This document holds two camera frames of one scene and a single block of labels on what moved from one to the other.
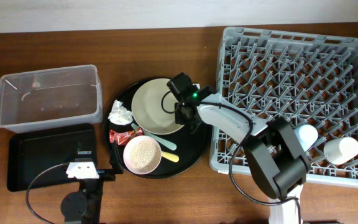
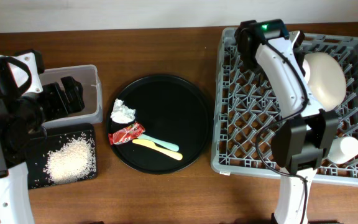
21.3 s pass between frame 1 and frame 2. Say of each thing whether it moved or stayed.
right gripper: moved
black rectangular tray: stayed
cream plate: moved
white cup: stayed
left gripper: moved
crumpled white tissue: stayed
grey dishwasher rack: stayed
